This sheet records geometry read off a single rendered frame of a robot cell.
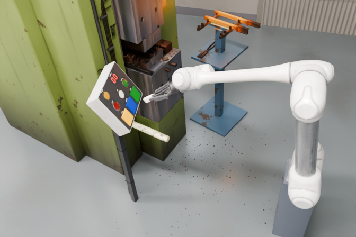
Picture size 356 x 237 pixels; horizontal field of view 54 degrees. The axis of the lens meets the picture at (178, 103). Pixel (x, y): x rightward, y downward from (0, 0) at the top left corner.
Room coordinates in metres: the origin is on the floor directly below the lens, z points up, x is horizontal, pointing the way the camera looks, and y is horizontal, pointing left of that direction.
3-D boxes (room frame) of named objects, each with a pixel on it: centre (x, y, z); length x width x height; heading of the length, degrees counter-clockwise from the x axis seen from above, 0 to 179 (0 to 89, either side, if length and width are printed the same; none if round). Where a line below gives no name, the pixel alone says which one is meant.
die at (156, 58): (2.17, 0.31, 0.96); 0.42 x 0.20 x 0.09; 54
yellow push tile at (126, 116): (1.42, 0.29, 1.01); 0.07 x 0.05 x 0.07; 169
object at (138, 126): (1.72, 0.27, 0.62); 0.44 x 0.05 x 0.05; 54
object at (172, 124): (2.22, 0.28, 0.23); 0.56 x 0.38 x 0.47; 54
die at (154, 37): (2.17, 0.31, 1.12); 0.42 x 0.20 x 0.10; 54
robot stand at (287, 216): (1.23, -0.71, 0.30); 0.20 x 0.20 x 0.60; 67
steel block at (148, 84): (2.22, 0.28, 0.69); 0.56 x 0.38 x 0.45; 54
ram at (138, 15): (2.21, 0.28, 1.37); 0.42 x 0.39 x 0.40; 54
